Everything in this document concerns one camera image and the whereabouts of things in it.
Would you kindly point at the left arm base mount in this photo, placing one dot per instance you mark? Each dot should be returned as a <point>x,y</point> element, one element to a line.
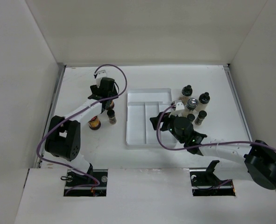
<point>77,185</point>

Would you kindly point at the red-capped amber sauce jar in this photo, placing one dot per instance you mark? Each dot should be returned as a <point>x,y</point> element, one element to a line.
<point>109,105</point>

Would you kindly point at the silver-capped spice bottle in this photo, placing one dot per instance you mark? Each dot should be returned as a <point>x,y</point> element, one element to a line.
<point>191,105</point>

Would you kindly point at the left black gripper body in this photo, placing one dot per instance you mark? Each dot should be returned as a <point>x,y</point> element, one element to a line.
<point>95,89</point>

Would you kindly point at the white compartment organizer tray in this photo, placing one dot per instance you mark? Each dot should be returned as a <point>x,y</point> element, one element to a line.
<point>143,104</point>

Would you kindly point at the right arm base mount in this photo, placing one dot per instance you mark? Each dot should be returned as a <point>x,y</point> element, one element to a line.
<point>205,183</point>

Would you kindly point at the small black-capped pepper jar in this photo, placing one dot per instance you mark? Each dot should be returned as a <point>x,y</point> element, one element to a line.
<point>201,116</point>

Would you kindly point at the black-capped beige bottle right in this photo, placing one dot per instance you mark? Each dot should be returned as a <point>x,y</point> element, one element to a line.
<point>203,101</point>

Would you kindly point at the small black-capped jar centre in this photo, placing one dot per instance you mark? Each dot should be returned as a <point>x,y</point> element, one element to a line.
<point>191,117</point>

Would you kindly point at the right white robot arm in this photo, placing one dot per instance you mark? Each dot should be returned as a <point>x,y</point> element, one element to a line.
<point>244,160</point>

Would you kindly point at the black-capped beige bottle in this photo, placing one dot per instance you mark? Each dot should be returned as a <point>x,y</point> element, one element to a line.
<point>203,101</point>
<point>186,92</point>

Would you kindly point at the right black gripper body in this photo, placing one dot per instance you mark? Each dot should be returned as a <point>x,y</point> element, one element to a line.
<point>172,118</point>

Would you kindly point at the black-capped beige bottle rear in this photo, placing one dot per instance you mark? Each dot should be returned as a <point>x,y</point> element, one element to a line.
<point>186,92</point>

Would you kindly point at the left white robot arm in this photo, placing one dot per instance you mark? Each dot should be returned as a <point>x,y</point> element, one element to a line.
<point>65,141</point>

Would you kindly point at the small black-capped spice jar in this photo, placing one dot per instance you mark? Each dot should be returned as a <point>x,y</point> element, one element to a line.
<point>111,116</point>

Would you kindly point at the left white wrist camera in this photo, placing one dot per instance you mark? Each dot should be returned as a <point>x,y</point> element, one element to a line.
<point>99,75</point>

